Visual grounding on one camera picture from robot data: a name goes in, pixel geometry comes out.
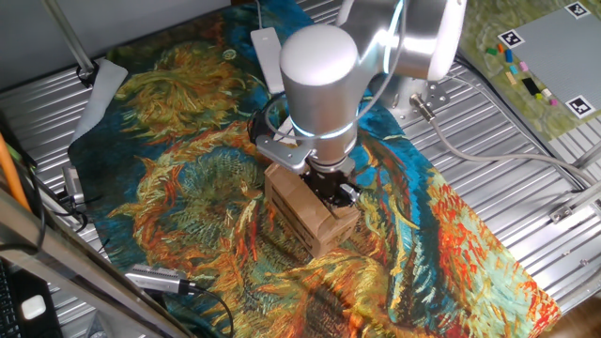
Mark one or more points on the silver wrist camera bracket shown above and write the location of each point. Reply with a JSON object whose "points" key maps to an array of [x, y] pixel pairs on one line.
{"points": [[282, 152]]}

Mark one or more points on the black white marker tag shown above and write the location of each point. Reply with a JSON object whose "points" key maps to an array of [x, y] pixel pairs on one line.
{"points": [[580, 106], [578, 8], [511, 38]]}

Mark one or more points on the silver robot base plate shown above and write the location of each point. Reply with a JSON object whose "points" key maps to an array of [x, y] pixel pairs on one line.
{"points": [[434, 96]]}

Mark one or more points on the tan wooden block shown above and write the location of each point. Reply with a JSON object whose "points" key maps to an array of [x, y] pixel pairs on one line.
{"points": [[511, 78]]}

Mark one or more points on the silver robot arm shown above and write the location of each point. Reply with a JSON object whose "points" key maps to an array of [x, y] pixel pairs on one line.
{"points": [[324, 84]]}

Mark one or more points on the blue toy block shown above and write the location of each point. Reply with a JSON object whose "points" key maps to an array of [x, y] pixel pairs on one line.
{"points": [[508, 55]]}

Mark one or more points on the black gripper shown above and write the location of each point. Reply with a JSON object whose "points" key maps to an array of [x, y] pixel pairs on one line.
{"points": [[324, 184]]}

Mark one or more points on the silver depth camera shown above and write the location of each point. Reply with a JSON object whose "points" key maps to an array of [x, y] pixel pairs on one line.
{"points": [[72, 183], [155, 279]]}

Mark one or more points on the green toy block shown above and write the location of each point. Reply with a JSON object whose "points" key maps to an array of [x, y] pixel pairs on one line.
{"points": [[491, 51]]}

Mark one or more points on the pink toy block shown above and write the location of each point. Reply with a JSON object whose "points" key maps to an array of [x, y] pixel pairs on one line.
{"points": [[523, 66]]}

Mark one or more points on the cyan toy block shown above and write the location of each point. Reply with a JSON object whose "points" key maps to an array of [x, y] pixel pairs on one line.
{"points": [[513, 69]]}

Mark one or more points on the sunflower painting print cloth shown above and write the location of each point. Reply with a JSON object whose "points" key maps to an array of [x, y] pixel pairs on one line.
{"points": [[188, 211]]}

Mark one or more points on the board with coloured blocks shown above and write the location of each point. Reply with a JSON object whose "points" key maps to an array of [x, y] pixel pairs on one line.
{"points": [[474, 28]]}

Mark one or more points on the black pole clamp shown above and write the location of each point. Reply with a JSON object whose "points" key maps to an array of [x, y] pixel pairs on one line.
{"points": [[87, 75]]}

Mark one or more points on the white rounded square device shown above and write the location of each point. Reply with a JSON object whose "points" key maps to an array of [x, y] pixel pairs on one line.
{"points": [[34, 307]]}

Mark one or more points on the large cardboard box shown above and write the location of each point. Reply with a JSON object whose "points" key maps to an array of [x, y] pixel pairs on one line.
{"points": [[305, 216]]}

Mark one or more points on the black keyboard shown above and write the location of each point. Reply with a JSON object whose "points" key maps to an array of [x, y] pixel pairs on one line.
{"points": [[7, 310]]}

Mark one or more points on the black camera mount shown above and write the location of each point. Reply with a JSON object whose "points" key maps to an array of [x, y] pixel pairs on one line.
{"points": [[75, 213]]}

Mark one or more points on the aluminium profile bar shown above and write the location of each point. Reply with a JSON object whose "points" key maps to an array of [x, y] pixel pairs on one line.
{"points": [[577, 204], [589, 157]]}

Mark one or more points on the aluminium frame beam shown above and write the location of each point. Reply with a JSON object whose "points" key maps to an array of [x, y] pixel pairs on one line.
{"points": [[70, 263]]}

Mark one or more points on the white toy block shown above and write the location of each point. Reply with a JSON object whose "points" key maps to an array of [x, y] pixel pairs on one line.
{"points": [[546, 92]]}

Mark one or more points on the grey metal pole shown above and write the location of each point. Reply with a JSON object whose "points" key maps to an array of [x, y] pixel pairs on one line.
{"points": [[66, 33]]}

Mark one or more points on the black toy block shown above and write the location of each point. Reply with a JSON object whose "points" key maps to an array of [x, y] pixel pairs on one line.
{"points": [[531, 86]]}

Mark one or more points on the grey board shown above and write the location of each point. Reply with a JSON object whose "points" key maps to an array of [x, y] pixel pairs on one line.
{"points": [[563, 56]]}

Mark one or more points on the black flat device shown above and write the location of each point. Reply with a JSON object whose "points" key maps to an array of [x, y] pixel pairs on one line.
{"points": [[51, 324]]}

